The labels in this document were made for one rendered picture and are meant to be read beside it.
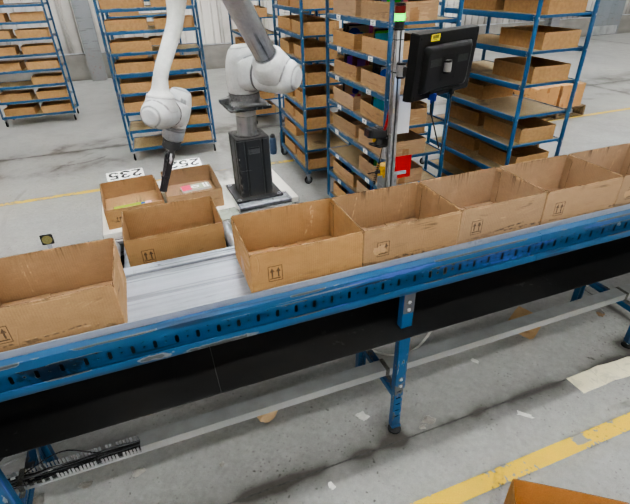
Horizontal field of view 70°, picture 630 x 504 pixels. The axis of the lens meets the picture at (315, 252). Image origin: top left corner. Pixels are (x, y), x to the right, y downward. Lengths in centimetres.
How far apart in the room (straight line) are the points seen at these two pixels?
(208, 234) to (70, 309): 69
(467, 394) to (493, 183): 103
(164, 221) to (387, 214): 101
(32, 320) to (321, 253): 85
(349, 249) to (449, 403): 113
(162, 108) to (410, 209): 105
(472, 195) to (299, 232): 81
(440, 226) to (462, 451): 104
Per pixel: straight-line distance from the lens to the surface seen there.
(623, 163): 273
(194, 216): 219
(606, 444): 249
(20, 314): 146
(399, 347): 184
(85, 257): 168
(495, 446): 229
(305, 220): 174
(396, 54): 236
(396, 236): 158
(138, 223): 218
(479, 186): 211
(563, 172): 243
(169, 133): 199
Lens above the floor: 178
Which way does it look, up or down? 32 degrees down
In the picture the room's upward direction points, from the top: 2 degrees counter-clockwise
